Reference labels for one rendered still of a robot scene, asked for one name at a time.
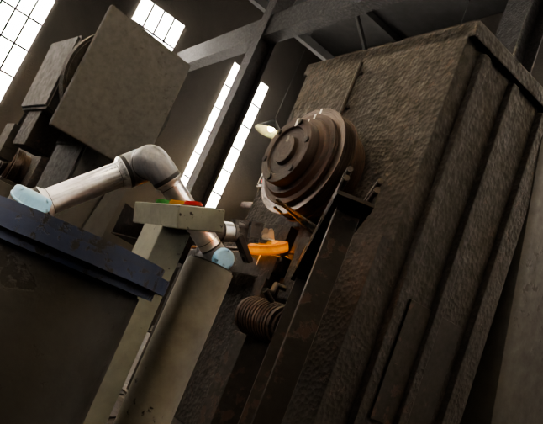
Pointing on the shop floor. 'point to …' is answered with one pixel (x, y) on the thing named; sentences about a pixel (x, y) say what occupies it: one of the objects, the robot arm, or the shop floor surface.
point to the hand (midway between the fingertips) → (274, 242)
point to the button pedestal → (153, 241)
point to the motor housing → (240, 361)
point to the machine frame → (409, 230)
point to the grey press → (95, 108)
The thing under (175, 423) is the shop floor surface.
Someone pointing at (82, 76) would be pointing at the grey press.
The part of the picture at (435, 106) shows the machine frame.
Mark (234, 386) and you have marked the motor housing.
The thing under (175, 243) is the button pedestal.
